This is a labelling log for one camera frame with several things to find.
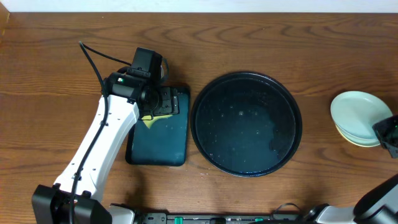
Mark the green yellow sponge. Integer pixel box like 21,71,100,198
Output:
141,114,172,129

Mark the light green plate with stain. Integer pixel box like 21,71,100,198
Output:
330,91,392,139

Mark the yellow plate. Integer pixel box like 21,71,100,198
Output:
336,125,380,147

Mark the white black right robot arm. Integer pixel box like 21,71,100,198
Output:
304,115,397,224

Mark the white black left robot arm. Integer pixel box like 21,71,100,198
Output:
32,72,179,223

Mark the rectangular black water tray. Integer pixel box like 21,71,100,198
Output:
125,86,190,166

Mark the round black tray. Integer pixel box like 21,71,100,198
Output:
190,72,303,177

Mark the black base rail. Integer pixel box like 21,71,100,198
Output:
133,212,314,224

